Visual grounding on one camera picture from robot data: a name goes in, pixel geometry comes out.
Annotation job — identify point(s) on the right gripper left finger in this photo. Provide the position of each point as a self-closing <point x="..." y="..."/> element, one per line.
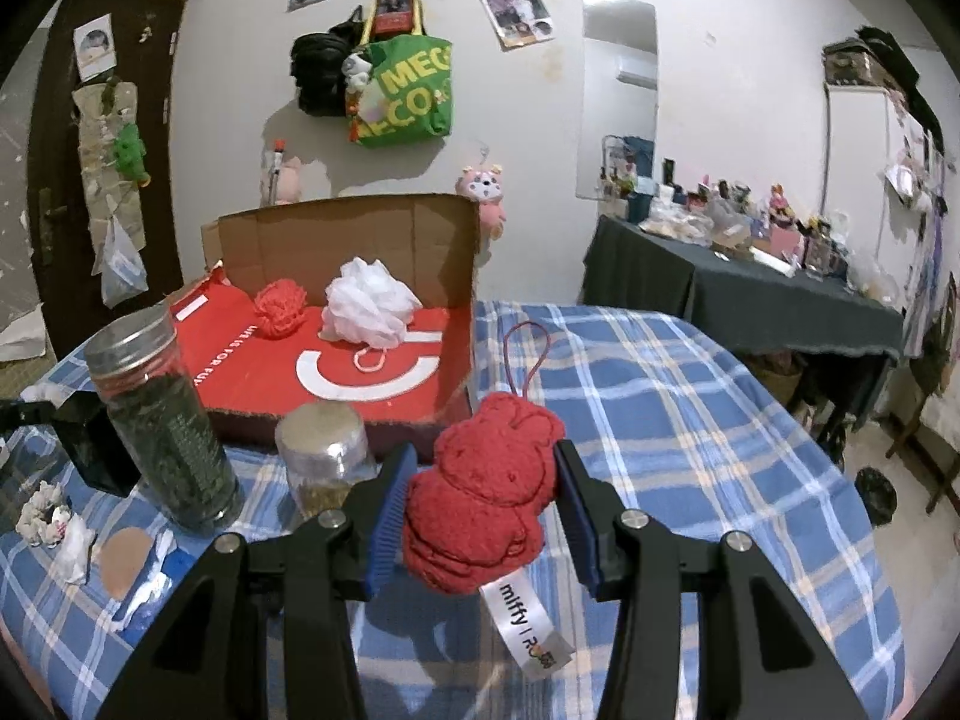
<point x="205" y="653"/>

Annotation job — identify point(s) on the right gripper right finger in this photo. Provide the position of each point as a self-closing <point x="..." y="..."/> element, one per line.
<point x="759" y="654"/>

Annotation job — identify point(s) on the blue and white sock roll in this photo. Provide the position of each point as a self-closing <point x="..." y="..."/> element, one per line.
<point x="165" y="566"/>

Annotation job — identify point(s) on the tan round powder puff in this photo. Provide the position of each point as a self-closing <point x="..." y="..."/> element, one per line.
<point x="122" y="558"/>

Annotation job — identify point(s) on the white cloth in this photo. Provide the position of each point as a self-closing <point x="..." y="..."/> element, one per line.
<point x="71" y="562"/>

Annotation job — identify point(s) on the cream chunky knit scrunchie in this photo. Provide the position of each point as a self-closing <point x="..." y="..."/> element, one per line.
<point x="45" y="516"/>

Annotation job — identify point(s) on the red knitted bunny plush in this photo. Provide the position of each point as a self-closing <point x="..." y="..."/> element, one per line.
<point x="472" y="521"/>

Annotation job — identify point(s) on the coral red bath pouf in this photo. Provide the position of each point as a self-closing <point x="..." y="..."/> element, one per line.
<point x="280" y="308"/>

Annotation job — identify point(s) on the white mesh bath pouf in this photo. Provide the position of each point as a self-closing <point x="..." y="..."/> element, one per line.
<point x="366" y="306"/>

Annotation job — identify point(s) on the tall glass jar dark contents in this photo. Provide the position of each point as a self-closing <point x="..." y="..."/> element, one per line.
<point x="138" y="370"/>

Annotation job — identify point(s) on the blue plaid tablecloth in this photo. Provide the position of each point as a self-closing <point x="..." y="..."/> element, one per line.
<point x="660" y="410"/>

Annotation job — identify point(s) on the small glass jar gold contents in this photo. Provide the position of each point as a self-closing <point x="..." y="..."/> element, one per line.
<point x="325" y="450"/>

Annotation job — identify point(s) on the black EXOTOO box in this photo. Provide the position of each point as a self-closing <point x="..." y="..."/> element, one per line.
<point x="84" y="429"/>

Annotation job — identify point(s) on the dark green covered side table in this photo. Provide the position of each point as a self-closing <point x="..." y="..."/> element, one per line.
<point x="850" y="344"/>

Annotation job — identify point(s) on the cardboard box red lining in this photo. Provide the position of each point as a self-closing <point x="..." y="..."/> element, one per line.
<point x="247" y="382"/>

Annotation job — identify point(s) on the white plastic bag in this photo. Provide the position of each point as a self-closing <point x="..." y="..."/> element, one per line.
<point x="123" y="275"/>

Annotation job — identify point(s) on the white wardrobe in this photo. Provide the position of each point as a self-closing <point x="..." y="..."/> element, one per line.
<point x="866" y="136"/>

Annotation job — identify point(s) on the green dinosaur toy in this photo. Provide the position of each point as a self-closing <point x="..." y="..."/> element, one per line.
<point x="128" y="151"/>

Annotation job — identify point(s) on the orange tipped stick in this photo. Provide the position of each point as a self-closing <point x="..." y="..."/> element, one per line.
<point x="274" y="168"/>

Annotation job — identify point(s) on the pink horned plush toy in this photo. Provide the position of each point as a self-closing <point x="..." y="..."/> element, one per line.
<point x="483" y="186"/>

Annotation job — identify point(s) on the green tote bag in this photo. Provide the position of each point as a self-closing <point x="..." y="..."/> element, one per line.
<point x="398" y="79"/>

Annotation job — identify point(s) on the dark wooden door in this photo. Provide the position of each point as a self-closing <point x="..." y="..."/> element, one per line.
<point x="106" y="63"/>

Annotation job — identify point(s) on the wall mirror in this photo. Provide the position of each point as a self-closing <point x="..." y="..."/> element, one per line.
<point x="619" y="115"/>

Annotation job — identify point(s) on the black bag on wall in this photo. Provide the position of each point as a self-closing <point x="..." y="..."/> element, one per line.
<point x="316" y="66"/>

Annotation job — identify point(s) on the photo poster on wall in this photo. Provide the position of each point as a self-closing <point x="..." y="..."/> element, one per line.
<point x="519" y="23"/>

